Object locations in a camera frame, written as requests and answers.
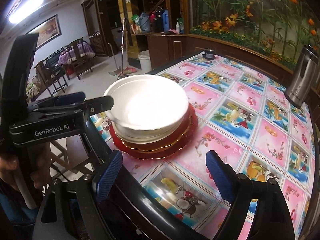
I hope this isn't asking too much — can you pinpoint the framed wall painting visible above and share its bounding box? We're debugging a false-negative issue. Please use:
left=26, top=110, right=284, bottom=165
left=27, top=15, right=62, bottom=49

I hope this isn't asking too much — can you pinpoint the stainless steel thermos jug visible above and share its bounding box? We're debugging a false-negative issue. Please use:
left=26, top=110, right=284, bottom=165
left=284, top=44, right=319, bottom=108

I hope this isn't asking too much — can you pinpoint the mop with metal handle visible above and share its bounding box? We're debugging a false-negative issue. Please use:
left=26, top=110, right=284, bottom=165
left=117, top=18, right=131, bottom=80

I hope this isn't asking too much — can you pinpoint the beige plastic bowl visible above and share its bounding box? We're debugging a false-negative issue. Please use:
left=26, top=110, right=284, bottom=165
left=112, top=122, right=184, bottom=144

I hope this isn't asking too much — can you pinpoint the blue container on counter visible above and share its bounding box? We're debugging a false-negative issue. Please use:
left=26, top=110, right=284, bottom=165
left=162, top=10, right=169, bottom=33

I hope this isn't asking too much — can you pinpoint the white foam bowl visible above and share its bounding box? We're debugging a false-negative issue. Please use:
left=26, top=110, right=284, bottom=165
left=104, top=74, right=189, bottom=131
left=112, top=119, right=182, bottom=139

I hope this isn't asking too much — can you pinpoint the colourful fruit pattern tablecloth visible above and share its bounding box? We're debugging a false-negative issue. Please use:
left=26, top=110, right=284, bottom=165
left=89, top=53, right=317, bottom=240

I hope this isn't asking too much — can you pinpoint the wooden chair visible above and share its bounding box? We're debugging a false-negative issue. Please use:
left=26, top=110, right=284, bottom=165
left=66, top=38, right=93, bottom=80

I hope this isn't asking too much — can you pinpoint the white plastic bucket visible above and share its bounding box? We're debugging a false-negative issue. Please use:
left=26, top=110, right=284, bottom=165
left=138, top=50, right=152, bottom=72

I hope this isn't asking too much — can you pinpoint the small black device on table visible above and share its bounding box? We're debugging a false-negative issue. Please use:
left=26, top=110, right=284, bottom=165
left=202, top=48, right=216, bottom=61

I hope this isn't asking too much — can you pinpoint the red scalloped glass plate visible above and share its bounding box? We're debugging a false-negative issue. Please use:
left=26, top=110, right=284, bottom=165
left=110, top=105, right=198, bottom=159

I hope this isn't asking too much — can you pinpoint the artificial flower display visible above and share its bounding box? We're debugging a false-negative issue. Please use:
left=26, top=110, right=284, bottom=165
left=189, top=0, right=319, bottom=69

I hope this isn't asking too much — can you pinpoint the person's left hand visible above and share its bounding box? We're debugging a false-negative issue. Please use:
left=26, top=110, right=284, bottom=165
left=1, top=142, right=52, bottom=191

